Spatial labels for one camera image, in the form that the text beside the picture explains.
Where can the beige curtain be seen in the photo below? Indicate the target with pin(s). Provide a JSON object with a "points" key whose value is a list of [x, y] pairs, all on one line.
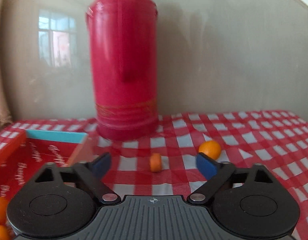
{"points": [[0, 67]]}

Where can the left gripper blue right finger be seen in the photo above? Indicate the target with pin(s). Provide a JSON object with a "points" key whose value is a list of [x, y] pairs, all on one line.
{"points": [[216, 175]]}

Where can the large orange tangerine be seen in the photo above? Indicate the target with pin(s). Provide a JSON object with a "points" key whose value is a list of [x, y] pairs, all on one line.
{"points": [[3, 207]]}

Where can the red gift box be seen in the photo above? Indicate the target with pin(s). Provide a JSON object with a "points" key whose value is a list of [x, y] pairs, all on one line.
{"points": [[23, 153]]}

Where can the red white checkered tablecloth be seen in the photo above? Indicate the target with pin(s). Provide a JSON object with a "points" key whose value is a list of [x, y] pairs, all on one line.
{"points": [[277, 139]]}

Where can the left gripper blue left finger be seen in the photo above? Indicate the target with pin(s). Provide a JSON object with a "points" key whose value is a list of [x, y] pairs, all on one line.
{"points": [[90, 175]]}

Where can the red thermos flask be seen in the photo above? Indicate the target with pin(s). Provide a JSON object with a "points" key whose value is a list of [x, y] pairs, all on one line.
{"points": [[123, 51]]}

